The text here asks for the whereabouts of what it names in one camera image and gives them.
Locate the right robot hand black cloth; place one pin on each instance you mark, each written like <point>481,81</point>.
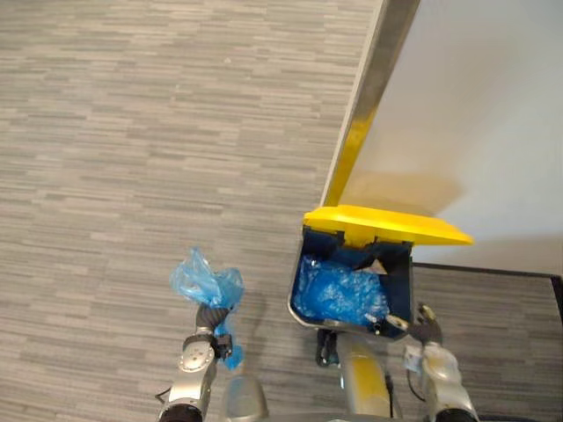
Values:
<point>429,332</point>

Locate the blue plastic rubbish bag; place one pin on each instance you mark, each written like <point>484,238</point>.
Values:
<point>202,281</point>

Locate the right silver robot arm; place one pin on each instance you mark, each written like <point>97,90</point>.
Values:
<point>440,369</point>

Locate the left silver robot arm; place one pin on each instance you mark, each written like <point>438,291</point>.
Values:
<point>193,365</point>

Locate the dark blue large trash can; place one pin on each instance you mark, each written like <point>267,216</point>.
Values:
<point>402,290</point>

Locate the blue bin liner bag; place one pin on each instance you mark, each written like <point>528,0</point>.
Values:
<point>334,292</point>

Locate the black trash can pedal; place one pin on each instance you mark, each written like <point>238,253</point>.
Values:
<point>325,347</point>

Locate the yellow trash can lid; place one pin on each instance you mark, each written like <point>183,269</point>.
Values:
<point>387,226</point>

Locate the white wrist label tag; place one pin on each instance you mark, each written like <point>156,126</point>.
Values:
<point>413,357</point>

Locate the right silver robot leg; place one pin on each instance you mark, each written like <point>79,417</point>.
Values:
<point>365,378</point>

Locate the silver robot leg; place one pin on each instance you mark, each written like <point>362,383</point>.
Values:
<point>244,400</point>
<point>365,378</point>

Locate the white paper scrap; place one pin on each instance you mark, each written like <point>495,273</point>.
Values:
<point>376,266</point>

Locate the left silver robot leg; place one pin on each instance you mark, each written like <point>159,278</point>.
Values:
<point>244,400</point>

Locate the metal baseboard strip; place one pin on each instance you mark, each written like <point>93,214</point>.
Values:
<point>378,66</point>

